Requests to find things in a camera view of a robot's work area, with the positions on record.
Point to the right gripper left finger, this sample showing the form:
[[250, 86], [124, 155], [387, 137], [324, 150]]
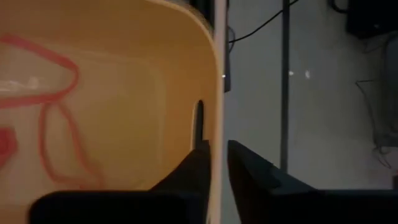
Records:
[[192, 186]]

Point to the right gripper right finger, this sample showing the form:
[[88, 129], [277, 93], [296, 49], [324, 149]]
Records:
[[258, 199]]

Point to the black floor box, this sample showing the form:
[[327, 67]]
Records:
[[373, 18]]

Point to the yellow plastic basket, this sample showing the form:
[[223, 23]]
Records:
[[130, 93]]

